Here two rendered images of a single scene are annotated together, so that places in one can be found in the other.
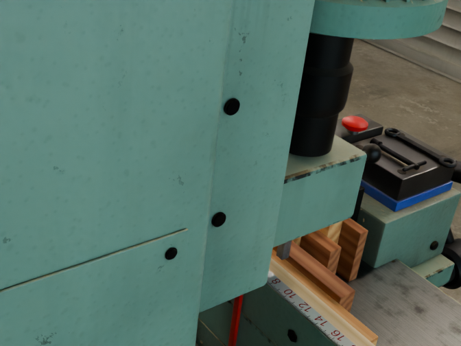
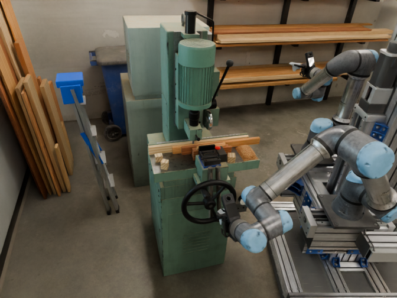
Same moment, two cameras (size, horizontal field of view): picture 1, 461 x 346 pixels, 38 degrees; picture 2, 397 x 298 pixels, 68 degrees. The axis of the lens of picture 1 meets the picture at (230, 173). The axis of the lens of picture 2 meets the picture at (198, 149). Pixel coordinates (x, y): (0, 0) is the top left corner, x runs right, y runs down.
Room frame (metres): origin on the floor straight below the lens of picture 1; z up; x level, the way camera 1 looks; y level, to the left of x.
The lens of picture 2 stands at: (1.11, -1.34, 1.85)
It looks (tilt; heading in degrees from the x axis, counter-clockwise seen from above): 34 degrees down; 113
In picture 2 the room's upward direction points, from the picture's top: 3 degrees clockwise
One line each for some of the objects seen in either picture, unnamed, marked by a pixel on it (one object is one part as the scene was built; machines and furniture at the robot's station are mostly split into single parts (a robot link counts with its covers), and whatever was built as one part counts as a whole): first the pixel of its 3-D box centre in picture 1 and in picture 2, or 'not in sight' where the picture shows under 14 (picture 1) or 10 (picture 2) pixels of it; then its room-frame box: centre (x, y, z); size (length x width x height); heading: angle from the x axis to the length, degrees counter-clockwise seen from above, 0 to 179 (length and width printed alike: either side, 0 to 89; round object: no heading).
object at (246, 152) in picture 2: not in sight; (246, 150); (0.81, 0.07, 0.92); 0.14 x 0.09 x 0.04; 131
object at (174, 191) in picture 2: not in sight; (187, 158); (0.45, 0.03, 0.76); 0.57 x 0.45 x 0.09; 131
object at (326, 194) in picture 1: (276, 193); (192, 129); (0.51, -0.04, 1.03); 0.14 x 0.07 x 0.09; 131
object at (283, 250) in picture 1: (286, 235); not in sight; (0.53, -0.06, 0.97); 0.01 x 0.01 x 0.05; 41
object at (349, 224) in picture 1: (288, 204); (212, 152); (0.65, -0.07, 0.93); 0.22 x 0.01 x 0.06; 41
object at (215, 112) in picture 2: not in sight; (210, 115); (0.52, 0.18, 1.02); 0.09 x 0.07 x 0.12; 41
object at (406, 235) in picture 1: (371, 209); (211, 167); (0.69, -0.17, 0.92); 0.15 x 0.13 x 0.09; 41
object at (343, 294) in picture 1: (261, 244); (202, 148); (0.58, -0.04, 0.92); 0.25 x 0.02 x 0.05; 41
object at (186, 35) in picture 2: not in sight; (189, 29); (0.43, 0.05, 1.54); 0.08 x 0.08 x 0.17; 41
